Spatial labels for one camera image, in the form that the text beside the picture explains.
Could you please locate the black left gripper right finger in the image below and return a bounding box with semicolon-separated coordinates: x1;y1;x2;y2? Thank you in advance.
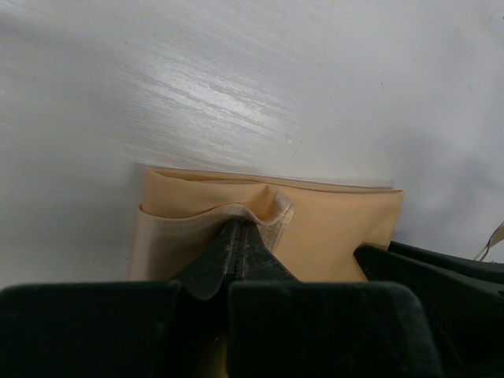
226;222;443;377

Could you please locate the peach cloth napkin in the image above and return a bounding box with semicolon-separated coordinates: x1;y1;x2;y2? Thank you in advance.
130;169;403;284

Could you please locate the gold fork black handle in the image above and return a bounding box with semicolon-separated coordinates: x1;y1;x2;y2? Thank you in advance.
474;222;504;261

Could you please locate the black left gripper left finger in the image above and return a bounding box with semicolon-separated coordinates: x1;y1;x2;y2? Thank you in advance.
1;222;240;377

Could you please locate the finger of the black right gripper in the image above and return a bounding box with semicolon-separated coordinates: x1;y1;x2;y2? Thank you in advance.
354;243;503;377

